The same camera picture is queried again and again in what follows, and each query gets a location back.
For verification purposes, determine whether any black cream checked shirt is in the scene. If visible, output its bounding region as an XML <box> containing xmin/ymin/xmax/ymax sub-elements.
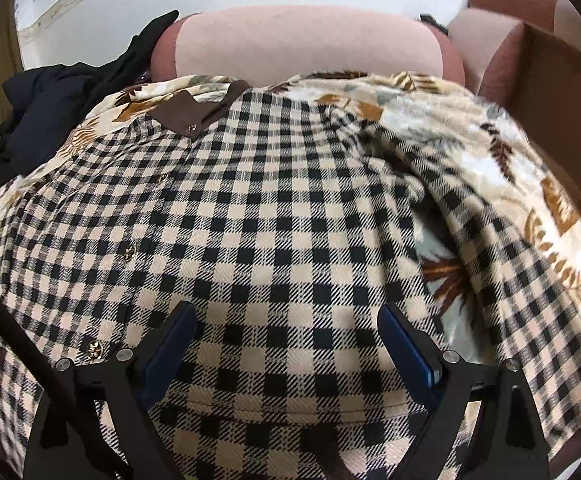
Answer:
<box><xmin>0</xmin><ymin>79</ymin><xmax>581</xmax><ymax>480</ymax></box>

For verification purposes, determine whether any dark navy clothing pile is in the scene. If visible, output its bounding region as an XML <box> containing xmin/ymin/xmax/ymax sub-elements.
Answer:
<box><xmin>0</xmin><ymin>11</ymin><xmax>179</xmax><ymax>178</ymax></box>

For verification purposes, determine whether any leaf pattern plush blanket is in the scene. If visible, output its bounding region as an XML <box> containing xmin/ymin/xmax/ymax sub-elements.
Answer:
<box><xmin>0</xmin><ymin>70</ymin><xmax>581</xmax><ymax>480</ymax></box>

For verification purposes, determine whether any brown cardboard box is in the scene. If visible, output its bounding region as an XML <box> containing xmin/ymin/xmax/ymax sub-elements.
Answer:
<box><xmin>508</xmin><ymin>26</ymin><xmax>581</xmax><ymax>191</ymax></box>

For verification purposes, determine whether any brown pink sofa cushion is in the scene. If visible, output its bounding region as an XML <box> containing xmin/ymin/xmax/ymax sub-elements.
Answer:
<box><xmin>447</xmin><ymin>0</ymin><xmax>581</xmax><ymax>105</ymax></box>

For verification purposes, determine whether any small black object behind pillow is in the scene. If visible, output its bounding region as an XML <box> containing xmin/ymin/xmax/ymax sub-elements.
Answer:
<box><xmin>419</xmin><ymin>14</ymin><xmax>449</xmax><ymax>36</ymax></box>

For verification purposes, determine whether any pink bolster pillow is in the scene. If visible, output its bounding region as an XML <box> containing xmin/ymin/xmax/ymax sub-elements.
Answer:
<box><xmin>150</xmin><ymin>6</ymin><xmax>465</xmax><ymax>87</ymax></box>

